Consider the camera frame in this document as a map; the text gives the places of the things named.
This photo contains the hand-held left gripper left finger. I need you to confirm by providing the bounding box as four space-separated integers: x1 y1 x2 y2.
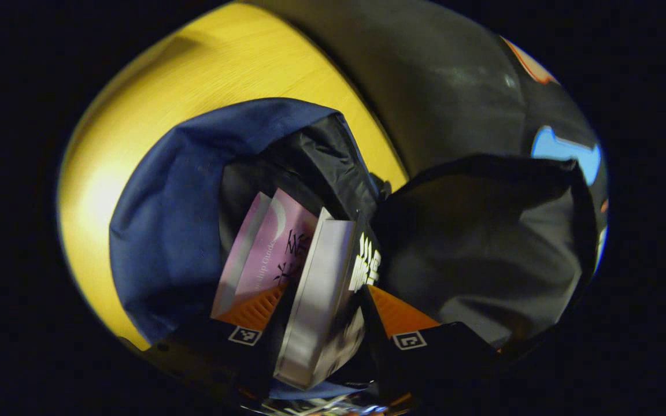
154 283 288 399

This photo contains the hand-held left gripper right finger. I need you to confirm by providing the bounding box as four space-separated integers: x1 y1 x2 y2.
359 284 502 406

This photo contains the pink book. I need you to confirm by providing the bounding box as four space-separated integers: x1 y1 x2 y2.
210 188 319 324

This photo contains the blue schoolbag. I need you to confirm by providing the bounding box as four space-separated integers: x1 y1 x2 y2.
109 97 597 400

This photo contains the black backdrop cloth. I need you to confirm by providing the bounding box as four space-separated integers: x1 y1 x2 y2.
240 0 609 272

